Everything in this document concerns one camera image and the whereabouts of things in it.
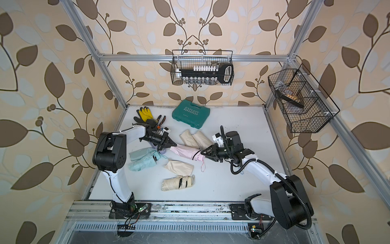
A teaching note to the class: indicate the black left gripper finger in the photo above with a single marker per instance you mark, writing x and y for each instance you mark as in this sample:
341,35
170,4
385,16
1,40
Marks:
161,146
168,142

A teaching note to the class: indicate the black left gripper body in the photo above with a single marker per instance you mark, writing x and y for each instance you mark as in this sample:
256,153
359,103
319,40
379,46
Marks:
155,139

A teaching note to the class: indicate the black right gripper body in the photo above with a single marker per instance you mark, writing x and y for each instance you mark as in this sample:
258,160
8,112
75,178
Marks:
225,152

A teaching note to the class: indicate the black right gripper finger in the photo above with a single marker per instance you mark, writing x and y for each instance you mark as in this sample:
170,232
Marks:
211,150
215,158

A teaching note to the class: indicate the pink sleeved umbrella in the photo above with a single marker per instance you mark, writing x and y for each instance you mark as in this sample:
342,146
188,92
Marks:
191,153

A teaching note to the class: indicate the mint green umbrella sleeve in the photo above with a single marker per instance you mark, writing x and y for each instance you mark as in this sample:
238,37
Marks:
138,154

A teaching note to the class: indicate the cream umbrella sleeve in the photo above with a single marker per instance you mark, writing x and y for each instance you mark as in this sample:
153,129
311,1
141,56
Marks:
179,168

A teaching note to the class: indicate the cream bare umbrella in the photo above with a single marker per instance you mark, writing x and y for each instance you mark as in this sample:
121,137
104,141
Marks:
178,183

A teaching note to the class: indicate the beige sleeved umbrella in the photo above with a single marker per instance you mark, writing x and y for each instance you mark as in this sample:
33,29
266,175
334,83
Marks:
202,141
189,140

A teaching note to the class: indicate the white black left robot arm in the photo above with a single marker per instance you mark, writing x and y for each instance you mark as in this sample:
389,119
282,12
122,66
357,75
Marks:
110,154

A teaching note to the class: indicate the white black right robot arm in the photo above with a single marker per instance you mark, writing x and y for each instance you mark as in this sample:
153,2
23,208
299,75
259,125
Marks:
288,205

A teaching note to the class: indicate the orange black cutting pliers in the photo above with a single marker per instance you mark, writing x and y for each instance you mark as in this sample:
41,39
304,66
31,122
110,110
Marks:
160,120

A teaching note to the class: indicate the yellow black work glove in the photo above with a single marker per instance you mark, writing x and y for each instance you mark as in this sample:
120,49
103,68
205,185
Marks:
144,115

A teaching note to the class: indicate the green plastic tool case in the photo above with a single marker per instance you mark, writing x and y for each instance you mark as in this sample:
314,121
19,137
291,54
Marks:
191,114

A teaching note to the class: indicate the dark tool in side basket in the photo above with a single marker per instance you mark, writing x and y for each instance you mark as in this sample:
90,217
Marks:
290,99

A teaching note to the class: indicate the black socket bit holder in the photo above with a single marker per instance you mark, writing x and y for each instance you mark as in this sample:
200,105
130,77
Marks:
215,74

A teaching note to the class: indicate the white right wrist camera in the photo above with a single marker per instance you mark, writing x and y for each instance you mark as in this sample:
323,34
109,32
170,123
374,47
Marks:
217,138

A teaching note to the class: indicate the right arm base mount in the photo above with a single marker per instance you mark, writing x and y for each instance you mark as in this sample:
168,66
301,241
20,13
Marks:
254,208

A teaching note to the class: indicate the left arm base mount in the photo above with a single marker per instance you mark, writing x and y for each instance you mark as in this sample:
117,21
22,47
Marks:
128,210

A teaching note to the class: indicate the black rear wire basket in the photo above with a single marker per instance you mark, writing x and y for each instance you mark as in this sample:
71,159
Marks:
185,58

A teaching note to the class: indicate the black side wire basket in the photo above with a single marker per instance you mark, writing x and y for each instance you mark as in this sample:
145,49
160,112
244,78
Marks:
319,107

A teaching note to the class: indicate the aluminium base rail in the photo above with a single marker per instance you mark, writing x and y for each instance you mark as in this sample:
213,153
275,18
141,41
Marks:
168,211

